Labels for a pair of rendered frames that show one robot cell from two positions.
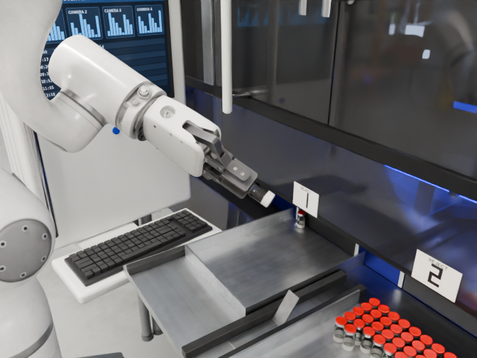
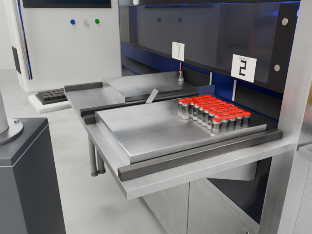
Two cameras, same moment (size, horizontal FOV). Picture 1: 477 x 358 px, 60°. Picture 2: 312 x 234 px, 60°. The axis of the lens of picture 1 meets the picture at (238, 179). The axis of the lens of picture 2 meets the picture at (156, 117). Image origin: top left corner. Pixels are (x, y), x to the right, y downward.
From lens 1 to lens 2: 0.41 m
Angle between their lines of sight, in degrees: 8
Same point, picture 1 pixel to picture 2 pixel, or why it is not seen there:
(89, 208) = (54, 69)
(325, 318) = (176, 107)
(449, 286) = (250, 72)
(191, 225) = not seen: hidden behind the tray
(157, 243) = not seen: hidden behind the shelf
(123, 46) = not seen: outside the picture
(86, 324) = (61, 172)
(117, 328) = (80, 175)
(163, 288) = (82, 96)
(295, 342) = (152, 114)
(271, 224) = (162, 79)
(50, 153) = (30, 28)
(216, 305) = (111, 102)
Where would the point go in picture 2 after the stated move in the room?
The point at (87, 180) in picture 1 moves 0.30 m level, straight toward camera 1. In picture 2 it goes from (53, 50) to (46, 62)
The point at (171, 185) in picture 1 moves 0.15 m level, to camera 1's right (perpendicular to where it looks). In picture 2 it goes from (108, 66) to (136, 67)
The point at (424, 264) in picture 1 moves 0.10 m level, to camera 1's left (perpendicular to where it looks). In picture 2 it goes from (237, 63) to (199, 62)
